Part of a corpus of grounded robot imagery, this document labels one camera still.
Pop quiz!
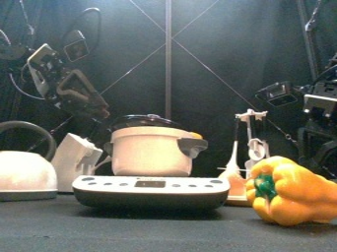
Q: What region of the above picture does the grey metal frame pole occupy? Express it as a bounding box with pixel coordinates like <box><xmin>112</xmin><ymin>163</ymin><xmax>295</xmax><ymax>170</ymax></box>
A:
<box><xmin>163</xmin><ymin>0</ymin><xmax>173</xmax><ymax>121</ymax></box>

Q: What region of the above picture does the white toy spoon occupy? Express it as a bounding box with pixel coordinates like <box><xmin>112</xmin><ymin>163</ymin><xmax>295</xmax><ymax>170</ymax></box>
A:
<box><xmin>247</xmin><ymin>137</ymin><xmax>267</xmax><ymax>162</ymax></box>

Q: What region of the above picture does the white kettle grey handle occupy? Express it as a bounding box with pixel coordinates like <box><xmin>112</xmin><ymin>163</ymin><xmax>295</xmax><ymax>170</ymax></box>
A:
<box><xmin>0</xmin><ymin>120</ymin><xmax>58</xmax><ymax>202</ymax></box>

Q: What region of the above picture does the grey toy induction cooktop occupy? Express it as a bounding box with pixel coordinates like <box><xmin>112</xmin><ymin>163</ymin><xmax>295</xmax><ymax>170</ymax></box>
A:
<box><xmin>70</xmin><ymin>174</ymin><xmax>231</xmax><ymax>212</ymax></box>

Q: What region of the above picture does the black pot lid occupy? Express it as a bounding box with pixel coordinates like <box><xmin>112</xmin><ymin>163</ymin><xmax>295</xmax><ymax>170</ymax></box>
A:
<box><xmin>108</xmin><ymin>113</ymin><xmax>185</xmax><ymax>132</ymax></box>

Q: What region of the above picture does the white toy spatula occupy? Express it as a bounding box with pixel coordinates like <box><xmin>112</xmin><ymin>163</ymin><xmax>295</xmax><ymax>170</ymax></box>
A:
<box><xmin>215</xmin><ymin>140</ymin><xmax>241</xmax><ymax>180</ymax></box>

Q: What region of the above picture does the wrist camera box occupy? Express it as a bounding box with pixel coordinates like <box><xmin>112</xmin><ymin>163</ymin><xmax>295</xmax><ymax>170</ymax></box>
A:
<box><xmin>253</xmin><ymin>81</ymin><xmax>304</xmax><ymax>108</ymax></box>
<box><xmin>61</xmin><ymin>29</ymin><xmax>92</xmax><ymax>63</ymax></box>

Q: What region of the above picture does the white toy cooking pot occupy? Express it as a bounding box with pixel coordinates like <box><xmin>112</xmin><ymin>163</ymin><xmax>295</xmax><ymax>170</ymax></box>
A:
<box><xmin>102</xmin><ymin>126</ymin><xmax>209</xmax><ymax>178</ymax></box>

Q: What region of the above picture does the white utensil stand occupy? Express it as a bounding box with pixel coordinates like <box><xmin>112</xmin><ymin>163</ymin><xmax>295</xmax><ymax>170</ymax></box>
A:
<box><xmin>232</xmin><ymin>108</ymin><xmax>269</xmax><ymax>171</ymax></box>

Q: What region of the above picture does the yellow toy bell pepper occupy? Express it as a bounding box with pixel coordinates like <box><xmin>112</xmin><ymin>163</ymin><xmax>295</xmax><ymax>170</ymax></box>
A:
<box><xmin>243</xmin><ymin>155</ymin><xmax>337</xmax><ymax>227</ymax></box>

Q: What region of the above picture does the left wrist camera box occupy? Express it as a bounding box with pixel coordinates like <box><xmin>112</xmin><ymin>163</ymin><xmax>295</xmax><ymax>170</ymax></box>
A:
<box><xmin>61</xmin><ymin>29</ymin><xmax>92</xmax><ymax>63</ymax></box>

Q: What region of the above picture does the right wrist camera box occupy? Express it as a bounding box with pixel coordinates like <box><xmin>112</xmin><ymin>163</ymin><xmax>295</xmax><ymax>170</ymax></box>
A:
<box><xmin>253</xmin><ymin>81</ymin><xmax>304</xmax><ymax>108</ymax></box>

